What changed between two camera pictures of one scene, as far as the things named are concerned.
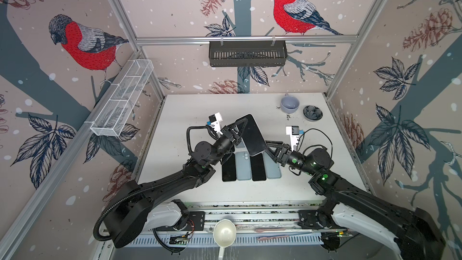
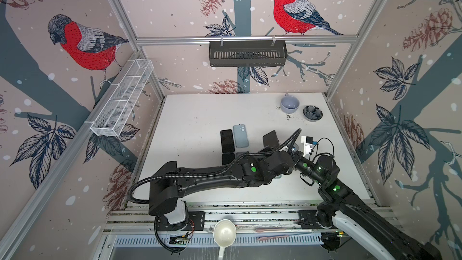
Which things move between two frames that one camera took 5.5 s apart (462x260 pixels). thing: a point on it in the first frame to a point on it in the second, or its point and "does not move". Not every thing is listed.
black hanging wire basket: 247,53 does not move
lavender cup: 289,104 does not move
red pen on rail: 274,237 does not move
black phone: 253,138 to 271,139
